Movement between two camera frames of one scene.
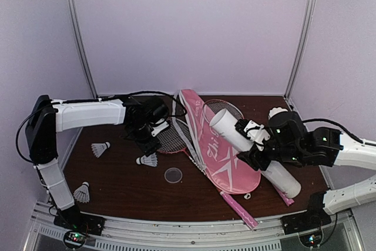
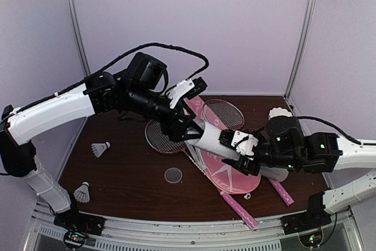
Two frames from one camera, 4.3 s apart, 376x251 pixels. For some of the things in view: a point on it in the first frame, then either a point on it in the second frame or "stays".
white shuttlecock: x=82 y=193 stays
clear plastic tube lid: x=173 y=175 stays
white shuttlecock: x=98 y=149 stays
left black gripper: x=149 y=148 → x=175 y=133
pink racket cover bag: x=216 y=153 stays
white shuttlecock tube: x=278 y=175 → x=208 y=137
